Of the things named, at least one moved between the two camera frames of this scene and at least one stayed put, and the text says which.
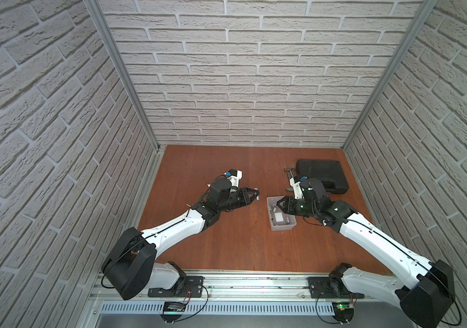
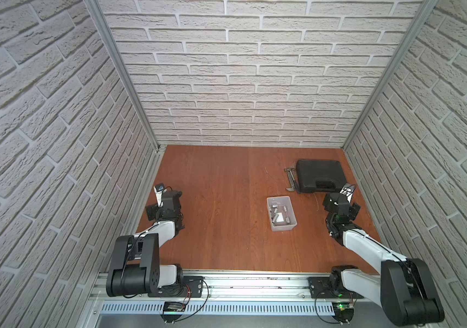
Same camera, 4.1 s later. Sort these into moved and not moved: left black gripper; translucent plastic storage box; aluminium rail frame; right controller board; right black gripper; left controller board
Moved: left black gripper; right black gripper
Not moved: left controller board; right controller board; translucent plastic storage box; aluminium rail frame
